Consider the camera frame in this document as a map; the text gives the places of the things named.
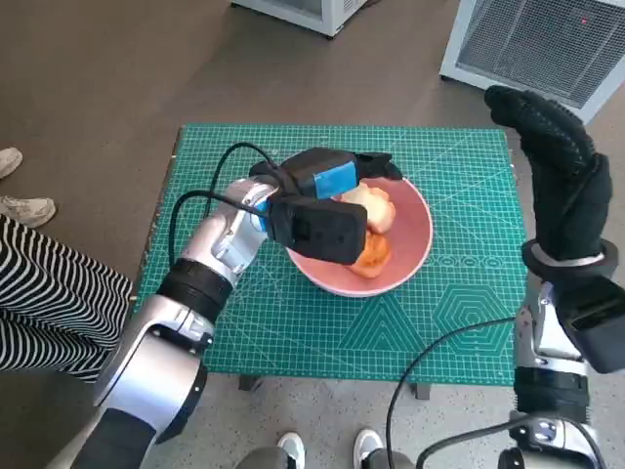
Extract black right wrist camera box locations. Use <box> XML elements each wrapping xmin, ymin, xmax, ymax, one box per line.
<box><xmin>559</xmin><ymin>276</ymin><xmax>625</xmax><ymax>375</ymax></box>

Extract pink bowl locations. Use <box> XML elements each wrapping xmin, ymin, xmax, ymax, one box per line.
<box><xmin>285</xmin><ymin>175</ymin><xmax>435</xmax><ymax>299</ymax></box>

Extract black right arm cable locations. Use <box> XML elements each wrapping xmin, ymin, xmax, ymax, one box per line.
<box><xmin>414</xmin><ymin>422</ymin><xmax>536</xmax><ymax>469</ymax></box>
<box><xmin>385</xmin><ymin>317</ymin><xmax>517</xmax><ymax>460</ymax></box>

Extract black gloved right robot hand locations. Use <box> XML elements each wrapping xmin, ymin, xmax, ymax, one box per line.
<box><xmin>482</xmin><ymin>85</ymin><xmax>614</xmax><ymax>268</ymax></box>

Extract white cabinet with glass front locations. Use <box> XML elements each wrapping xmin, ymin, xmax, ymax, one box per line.
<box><xmin>229</xmin><ymin>0</ymin><xmax>365</xmax><ymax>38</ymax></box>

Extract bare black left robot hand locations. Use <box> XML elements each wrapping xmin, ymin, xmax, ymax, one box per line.
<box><xmin>248</xmin><ymin>148</ymin><xmax>404</xmax><ymax>201</ymax></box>

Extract round toy bread bun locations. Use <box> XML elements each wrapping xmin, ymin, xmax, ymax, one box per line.
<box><xmin>339</xmin><ymin>188</ymin><xmax>396</xmax><ymax>235</ymax></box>

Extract white cabinet with mesh front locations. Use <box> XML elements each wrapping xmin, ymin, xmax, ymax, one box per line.
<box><xmin>437</xmin><ymin>0</ymin><xmax>625</xmax><ymax>123</ymax></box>

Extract oblong grilled toy bread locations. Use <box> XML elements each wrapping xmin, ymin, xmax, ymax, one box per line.
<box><xmin>349</xmin><ymin>232</ymin><xmax>394</xmax><ymax>279</ymax></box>

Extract person's white shoe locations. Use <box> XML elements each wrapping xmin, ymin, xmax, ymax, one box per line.
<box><xmin>0</xmin><ymin>147</ymin><xmax>24</xmax><ymax>180</ymax></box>
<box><xmin>0</xmin><ymin>195</ymin><xmax>57</xmax><ymax>229</ymax></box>

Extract green cutting mat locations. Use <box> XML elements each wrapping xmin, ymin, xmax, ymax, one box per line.
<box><xmin>134</xmin><ymin>122</ymin><xmax>528</xmax><ymax>387</ymax></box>

